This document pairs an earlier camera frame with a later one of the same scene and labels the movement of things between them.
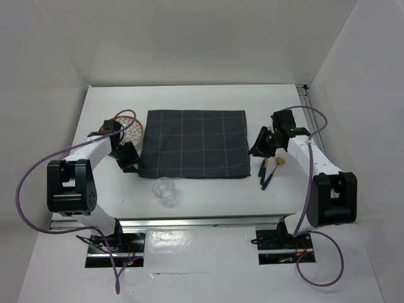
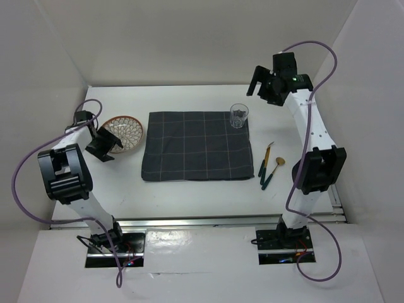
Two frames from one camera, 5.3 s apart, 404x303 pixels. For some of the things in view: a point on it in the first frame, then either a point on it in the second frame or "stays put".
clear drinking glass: [164, 188] → [238, 113]
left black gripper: [133, 158] → [110, 140]
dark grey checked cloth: [195, 143] stays put
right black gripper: [259, 148] → [260, 74]
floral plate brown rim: [132, 129] stays put
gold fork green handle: [261, 167] stays put
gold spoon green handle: [280, 161] stays put
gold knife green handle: [264, 171] stays put
